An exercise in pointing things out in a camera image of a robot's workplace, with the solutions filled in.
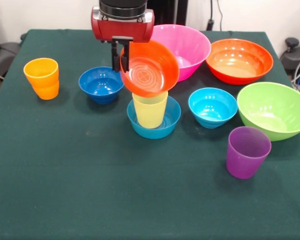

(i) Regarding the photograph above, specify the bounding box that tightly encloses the medium blue bowl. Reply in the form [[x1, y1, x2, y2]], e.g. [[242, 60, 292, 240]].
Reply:
[[126, 95, 182, 140]]

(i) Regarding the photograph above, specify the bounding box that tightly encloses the orange plastic cup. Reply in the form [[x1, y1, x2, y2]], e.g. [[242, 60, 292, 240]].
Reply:
[[23, 57, 60, 101]]

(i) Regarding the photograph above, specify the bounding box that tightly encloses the small cyan bowl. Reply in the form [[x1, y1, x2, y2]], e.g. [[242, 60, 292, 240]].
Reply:
[[188, 87, 239, 129]]

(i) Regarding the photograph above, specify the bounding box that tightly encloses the large lime green bowl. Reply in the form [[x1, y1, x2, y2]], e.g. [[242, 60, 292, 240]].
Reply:
[[236, 81, 300, 142]]

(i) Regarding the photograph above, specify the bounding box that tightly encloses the dark green table cloth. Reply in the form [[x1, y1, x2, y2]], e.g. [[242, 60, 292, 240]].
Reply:
[[0, 29, 300, 240]]

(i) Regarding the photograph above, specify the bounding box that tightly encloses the yellow plastic cup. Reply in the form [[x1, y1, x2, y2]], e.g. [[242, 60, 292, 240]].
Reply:
[[131, 90, 169, 130]]

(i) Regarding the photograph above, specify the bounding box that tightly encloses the large red-orange bowl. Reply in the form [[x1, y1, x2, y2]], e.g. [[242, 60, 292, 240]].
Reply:
[[205, 38, 274, 86]]

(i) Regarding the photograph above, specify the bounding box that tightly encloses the purple plastic cup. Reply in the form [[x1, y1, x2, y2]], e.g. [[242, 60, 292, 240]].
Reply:
[[226, 126, 273, 180]]

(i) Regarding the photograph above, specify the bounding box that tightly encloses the small dark blue bowl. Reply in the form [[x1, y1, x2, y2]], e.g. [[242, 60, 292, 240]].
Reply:
[[78, 66, 126, 105]]

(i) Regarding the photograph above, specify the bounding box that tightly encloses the black wall cable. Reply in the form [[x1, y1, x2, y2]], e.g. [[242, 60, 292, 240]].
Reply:
[[206, 0, 224, 32]]

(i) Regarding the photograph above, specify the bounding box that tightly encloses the large pink bowl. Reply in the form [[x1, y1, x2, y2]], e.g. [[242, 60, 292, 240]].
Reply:
[[151, 24, 212, 83]]

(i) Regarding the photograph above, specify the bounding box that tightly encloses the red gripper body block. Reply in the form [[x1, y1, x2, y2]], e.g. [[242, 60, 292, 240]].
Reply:
[[90, 6, 156, 44]]

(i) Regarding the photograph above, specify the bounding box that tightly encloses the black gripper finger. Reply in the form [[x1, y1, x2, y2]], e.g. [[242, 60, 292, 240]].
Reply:
[[111, 40, 123, 73], [121, 41, 131, 74]]

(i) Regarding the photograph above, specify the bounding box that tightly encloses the small orange bowl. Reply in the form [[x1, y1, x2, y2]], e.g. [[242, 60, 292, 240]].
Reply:
[[119, 39, 181, 98]]

